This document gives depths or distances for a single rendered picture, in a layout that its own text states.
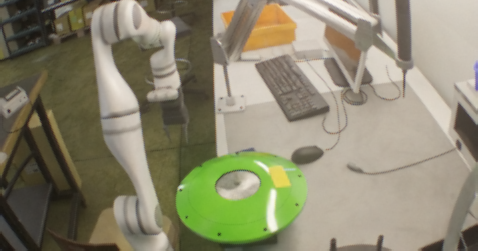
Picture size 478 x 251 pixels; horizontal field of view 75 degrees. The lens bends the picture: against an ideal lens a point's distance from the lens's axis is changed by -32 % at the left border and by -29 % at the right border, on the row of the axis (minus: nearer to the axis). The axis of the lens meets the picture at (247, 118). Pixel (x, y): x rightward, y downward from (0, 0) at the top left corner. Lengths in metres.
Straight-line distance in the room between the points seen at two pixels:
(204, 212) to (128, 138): 0.25
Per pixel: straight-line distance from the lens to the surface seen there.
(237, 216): 0.91
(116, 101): 0.80
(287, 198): 0.94
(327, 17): 1.02
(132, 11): 0.80
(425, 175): 1.24
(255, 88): 1.66
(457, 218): 0.54
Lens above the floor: 1.74
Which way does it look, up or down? 34 degrees down
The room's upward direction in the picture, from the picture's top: 9 degrees counter-clockwise
